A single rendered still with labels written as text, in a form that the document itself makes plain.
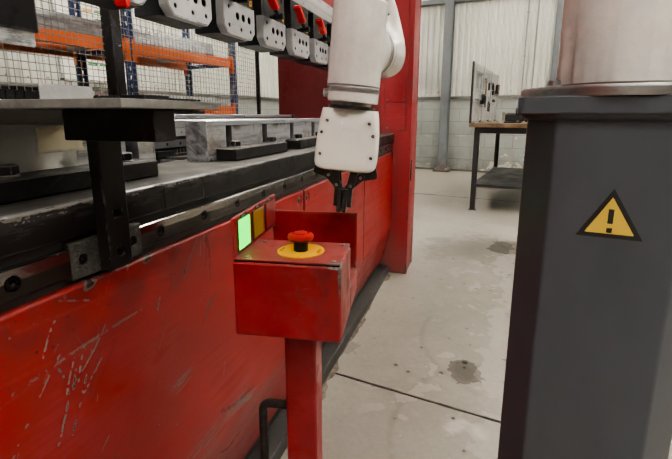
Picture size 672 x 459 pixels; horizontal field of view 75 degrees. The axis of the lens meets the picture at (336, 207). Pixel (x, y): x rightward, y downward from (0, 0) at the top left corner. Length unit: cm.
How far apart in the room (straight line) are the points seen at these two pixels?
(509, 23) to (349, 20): 744
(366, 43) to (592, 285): 44
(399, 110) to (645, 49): 221
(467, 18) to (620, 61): 772
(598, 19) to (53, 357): 71
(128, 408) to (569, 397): 61
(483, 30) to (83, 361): 782
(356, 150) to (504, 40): 740
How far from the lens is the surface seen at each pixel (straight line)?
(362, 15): 70
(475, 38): 813
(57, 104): 58
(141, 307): 76
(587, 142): 48
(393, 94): 266
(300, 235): 65
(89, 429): 75
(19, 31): 81
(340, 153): 70
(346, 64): 69
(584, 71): 51
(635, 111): 47
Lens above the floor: 98
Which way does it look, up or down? 12 degrees down
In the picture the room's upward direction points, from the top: straight up
